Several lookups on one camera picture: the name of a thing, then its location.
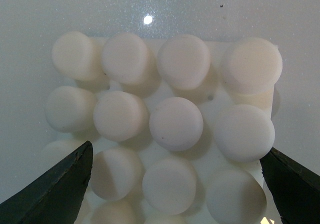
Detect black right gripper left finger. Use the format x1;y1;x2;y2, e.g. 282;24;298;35
0;141;93;224

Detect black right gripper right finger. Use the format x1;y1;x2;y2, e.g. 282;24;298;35
259;147;320;224

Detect white studded base plate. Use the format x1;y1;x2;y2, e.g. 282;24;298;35
41;31;283;224

